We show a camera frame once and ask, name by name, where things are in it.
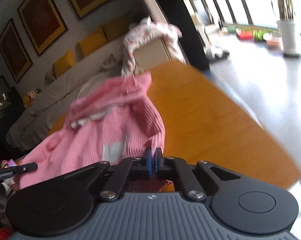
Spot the white stick vacuum cleaner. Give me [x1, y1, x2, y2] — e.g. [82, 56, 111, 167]
[194, 12, 230, 60]

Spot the yellow cushion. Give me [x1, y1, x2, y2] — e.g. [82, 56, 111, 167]
[52, 50, 75, 78]
[102, 15, 131, 40]
[77, 27, 108, 58]

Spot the red tray of grass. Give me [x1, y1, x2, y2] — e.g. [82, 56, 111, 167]
[237, 27, 254, 40]

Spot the glass fish tank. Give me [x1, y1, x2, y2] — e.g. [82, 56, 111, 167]
[0, 75, 12, 120]

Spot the beige sofa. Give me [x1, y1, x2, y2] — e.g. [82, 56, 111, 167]
[5, 12, 151, 153]

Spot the pink printed box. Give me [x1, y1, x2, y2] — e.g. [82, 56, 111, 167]
[0, 159, 21, 188]

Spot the tall plant in white pot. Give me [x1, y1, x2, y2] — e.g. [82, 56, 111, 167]
[273, 0, 301, 57]

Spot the small plush toy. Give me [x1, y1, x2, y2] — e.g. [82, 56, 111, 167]
[23, 88, 42, 107]

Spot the floral printed blanket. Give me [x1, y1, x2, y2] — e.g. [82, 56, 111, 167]
[121, 16, 183, 78]

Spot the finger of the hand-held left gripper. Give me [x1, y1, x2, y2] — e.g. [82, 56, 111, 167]
[0, 162, 38, 180]

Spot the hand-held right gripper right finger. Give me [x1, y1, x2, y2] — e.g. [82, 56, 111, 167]
[155, 148, 241, 202]

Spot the black tray of green plants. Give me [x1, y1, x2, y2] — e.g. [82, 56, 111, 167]
[253, 29, 268, 42]

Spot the beige armchair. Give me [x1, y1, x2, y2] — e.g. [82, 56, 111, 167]
[134, 36, 181, 72]

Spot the pink ribbed sweater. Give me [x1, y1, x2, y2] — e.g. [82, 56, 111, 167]
[19, 72, 166, 193]

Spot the crumpled beige cloth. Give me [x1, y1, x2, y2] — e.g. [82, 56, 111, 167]
[102, 54, 122, 70]

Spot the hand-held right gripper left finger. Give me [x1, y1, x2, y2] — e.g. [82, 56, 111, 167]
[58, 147, 153, 202]

